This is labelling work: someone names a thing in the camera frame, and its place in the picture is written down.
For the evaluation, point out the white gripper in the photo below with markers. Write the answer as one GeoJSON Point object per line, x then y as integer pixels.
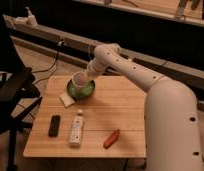
{"type": "Point", "coordinates": [91, 74]}

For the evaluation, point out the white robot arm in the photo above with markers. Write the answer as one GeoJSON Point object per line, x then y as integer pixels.
{"type": "Point", "coordinates": [171, 122]}

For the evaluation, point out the green ceramic bowl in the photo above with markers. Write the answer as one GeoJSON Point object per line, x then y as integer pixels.
{"type": "Point", "coordinates": [82, 93]}

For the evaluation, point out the white sponge block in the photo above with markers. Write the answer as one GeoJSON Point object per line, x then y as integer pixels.
{"type": "Point", "coordinates": [66, 100]}

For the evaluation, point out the wooden table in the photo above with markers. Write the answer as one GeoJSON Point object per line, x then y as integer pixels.
{"type": "Point", "coordinates": [116, 104]}

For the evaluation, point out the black rectangular remote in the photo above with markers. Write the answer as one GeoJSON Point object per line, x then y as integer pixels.
{"type": "Point", "coordinates": [54, 126]}

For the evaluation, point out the orange marker pen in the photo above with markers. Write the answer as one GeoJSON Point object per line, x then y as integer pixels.
{"type": "Point", "coordinates": [111, 139]}

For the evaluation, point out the black office chair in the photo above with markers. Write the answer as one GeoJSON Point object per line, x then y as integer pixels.
{"type": "Point", "coordinates": [16, 82]}

